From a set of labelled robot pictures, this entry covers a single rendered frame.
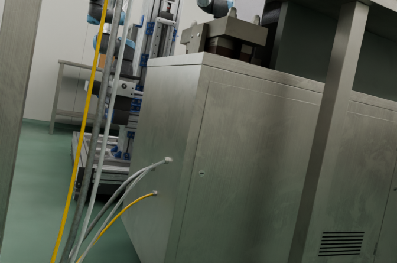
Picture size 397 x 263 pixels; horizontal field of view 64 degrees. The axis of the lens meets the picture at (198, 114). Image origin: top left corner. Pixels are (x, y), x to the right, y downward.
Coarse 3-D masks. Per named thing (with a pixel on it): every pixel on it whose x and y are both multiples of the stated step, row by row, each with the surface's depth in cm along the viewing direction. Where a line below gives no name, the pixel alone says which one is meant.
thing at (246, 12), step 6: (258, 0) 123; (264, 0) 120; (240, 6) 135; (246, 6) 131; (252, 6) 127; (258, 6) 123; (264, 6) 119; (240, 12) 134; (246, 12) 130; (252, 12) 126; (258, 12) 122; (240, 18) 133; (246, 18) 129
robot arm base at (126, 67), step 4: (116, 60) 205; (124, 60) 205; (128, 60) 206; (112, 64) 206; (116, 64) 205; (124, 64) 205; (128, 64) 206; (112, 68) 205; (124, 68) 204; (128, 68) 206; (120, 72) 203; (124, 72) 204; (128, 72) 206; (132, 72) 210
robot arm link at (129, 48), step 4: (116, 40) 206; (120, 40) 205; (128, 40) 204; (116, 44) 204; (120, 44) 204; (128, 44) 204; (132, 44) 207; (116, 48) 204; (128, 48) 205; (132, 48) 207; (116, 52) 205; (124, 52) 204; (128, 52) 205; (132, 52) 208; (116, 56) 206; (124, 56) 204; (128, 56) 206; (132, 56) 209; (132, 60) 211
